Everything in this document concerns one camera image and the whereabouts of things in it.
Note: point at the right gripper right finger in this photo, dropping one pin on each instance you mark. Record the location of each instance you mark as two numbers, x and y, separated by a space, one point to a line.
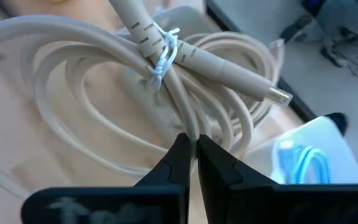
244 199

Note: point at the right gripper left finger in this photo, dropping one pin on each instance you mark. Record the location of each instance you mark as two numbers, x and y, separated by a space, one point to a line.
154 202

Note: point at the white plastic bin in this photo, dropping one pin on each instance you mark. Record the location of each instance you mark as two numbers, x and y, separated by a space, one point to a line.
350 165

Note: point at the white twist tie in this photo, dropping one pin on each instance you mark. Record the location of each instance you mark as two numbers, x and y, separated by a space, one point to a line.
162 67

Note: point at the person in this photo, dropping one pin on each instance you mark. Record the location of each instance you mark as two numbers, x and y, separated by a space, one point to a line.
346 21

